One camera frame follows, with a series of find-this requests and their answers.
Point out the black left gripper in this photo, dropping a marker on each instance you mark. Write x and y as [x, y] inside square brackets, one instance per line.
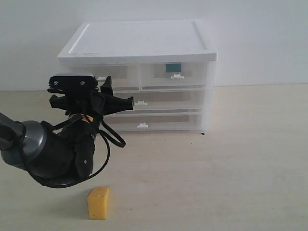
[100, 101]

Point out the white blue pill bottle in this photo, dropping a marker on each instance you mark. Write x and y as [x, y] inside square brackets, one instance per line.
[173, 67]

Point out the yellow cheese wedge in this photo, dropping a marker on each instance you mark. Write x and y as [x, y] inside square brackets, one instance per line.
[97, 202]

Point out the clear drawer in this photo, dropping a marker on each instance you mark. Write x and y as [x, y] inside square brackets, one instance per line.
[124, 78]
[170, 100]
[192, 77]
[168, 122]

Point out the white plastic drawer cabinet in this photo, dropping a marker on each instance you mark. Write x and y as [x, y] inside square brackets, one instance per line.
[144, 42]

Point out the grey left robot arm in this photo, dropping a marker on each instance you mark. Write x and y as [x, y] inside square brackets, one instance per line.
[62, 155]

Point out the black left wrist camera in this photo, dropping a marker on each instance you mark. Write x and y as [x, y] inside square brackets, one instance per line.
[68, 82]

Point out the clear bottom drawer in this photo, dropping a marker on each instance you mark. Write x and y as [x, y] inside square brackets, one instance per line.
[168, 122]

